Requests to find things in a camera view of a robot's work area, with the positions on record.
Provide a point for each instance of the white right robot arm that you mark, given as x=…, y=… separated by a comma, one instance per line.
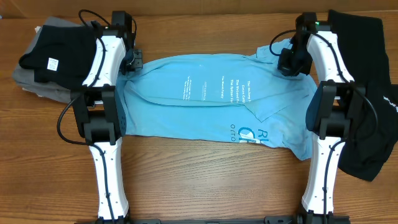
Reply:
x=331, y=115

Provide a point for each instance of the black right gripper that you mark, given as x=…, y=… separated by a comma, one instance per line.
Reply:
x=292, y=66

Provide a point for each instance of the folded black garment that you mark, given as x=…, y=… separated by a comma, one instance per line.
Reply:
x=62, y=55

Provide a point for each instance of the folded grey garment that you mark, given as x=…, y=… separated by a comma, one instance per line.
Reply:
x=25, y=77

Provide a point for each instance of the light blue printed t-shirt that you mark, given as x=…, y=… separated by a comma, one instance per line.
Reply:
x=220, y=97

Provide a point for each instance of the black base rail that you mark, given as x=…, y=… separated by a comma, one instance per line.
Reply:
x=199, y=221

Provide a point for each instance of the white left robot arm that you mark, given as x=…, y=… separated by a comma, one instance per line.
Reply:
x=102, y=122

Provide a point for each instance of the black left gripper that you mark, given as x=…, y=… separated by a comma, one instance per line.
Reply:
x=138, y=62

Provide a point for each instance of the black garment on right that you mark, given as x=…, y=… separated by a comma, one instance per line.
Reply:
x=362, y=46

